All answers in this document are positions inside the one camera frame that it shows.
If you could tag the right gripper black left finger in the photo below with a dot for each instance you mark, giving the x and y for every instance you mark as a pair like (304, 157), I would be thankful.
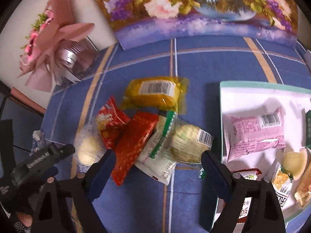
(52, 212)

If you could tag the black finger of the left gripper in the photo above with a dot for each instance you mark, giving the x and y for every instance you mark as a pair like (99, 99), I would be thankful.
(38, 163)

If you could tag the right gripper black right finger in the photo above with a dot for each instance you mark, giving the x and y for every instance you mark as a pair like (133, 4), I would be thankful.
(265, 214)

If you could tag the small red white snack packet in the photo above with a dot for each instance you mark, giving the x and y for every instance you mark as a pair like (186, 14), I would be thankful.
(251, 174)

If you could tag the clear round cookie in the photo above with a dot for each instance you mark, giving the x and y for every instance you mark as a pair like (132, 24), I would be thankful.
(89, 148)

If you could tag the beige pudding cup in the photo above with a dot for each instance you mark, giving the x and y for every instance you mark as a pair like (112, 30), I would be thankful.
(295, 163)

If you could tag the red chip snack bag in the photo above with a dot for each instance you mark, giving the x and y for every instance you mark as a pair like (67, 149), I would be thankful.
(111, 122)

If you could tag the white green snack packet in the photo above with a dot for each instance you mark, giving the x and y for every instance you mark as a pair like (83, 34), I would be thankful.
(155, 160)

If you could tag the clear round pastry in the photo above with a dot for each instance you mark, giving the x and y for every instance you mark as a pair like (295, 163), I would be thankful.
(189, 142)

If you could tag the person's left hand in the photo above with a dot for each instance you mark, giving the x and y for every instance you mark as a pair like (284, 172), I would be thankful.
(25, 219)

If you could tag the green white cracker packet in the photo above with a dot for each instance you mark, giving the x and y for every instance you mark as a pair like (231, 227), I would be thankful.
(282, 182)

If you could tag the orange clear snack packet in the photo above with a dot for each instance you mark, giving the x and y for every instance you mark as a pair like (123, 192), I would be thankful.
(302, 194)

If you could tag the pink wrapped snack packet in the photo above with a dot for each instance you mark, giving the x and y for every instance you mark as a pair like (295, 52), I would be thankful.
(252, 134)

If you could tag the white tray with teal rim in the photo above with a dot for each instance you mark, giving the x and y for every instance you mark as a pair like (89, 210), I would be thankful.
(244, 98)

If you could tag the dark green snack packet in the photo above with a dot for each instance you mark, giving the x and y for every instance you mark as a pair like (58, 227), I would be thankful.
(308, 129)

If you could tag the red orange patterned snack packet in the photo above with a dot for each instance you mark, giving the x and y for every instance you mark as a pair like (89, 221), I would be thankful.
(132, 141)

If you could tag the pink paper flower bouquet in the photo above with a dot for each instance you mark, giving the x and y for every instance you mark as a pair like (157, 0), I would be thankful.
(57, 48)

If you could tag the yellow wrapped cake packet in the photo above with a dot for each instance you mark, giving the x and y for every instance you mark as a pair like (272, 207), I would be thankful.
(162, 92)

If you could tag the white remote device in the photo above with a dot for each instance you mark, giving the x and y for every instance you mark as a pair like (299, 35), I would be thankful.
(307, 58)

